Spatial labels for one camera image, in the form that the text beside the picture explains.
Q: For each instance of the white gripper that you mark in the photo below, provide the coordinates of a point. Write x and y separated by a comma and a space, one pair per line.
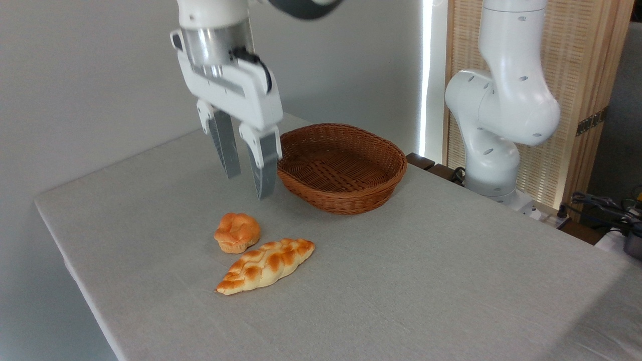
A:
246, 95

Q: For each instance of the long braided bread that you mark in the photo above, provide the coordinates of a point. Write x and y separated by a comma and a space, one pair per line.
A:
266, 265

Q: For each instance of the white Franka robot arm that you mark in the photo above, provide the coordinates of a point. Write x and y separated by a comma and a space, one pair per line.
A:
506, 100

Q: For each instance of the round orange bread roll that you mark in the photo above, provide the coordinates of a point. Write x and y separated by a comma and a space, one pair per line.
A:
236, 231

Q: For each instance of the brown wicker basket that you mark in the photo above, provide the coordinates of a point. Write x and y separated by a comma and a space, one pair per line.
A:
341, 170

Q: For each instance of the dark wooden side table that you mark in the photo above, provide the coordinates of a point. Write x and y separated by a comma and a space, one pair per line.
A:
426, 165

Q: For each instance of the white tablecloth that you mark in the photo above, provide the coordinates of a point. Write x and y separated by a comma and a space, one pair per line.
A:
401, 291

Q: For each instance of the wooden bamboo folding screen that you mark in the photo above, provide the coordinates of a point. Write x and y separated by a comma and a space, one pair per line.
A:
572, 50

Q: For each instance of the black metal screen hinge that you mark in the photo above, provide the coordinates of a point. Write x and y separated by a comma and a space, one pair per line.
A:
592, 121

